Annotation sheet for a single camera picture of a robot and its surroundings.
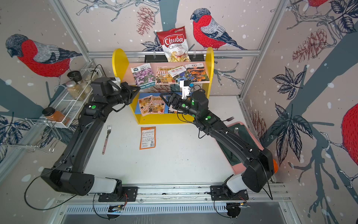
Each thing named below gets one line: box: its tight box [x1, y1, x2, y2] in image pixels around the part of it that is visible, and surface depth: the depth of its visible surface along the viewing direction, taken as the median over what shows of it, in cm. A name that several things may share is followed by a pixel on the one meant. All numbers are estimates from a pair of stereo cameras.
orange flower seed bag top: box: [184, 62, 210, 82], surface depth 79 cm
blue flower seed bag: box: [167, 65, 196, 86], surface depth 77 cm
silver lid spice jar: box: [65, 80, 87, 101], surface depth 74 cm
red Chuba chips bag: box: [156, 26, 191, 63], surface depth 85 cm
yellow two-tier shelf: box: [112, 47, 215, 125], surface depth 77 cm
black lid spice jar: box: [66, 70, 90, 94], surface depth 76 cm
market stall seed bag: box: [155, 65, 177, 85], surface depth 77 cm
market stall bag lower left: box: [137, 95, 153, 117], surface depth 97 cm
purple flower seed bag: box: [130, 63, 156, 90], surface depth 76 cm
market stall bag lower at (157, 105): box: [149, 95, 166, 115], surface depth 97 cm
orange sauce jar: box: [41, 106, 70, 126], surface depth 62 cm
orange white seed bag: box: [139, 126, 156, 150], surface depth 97 cm
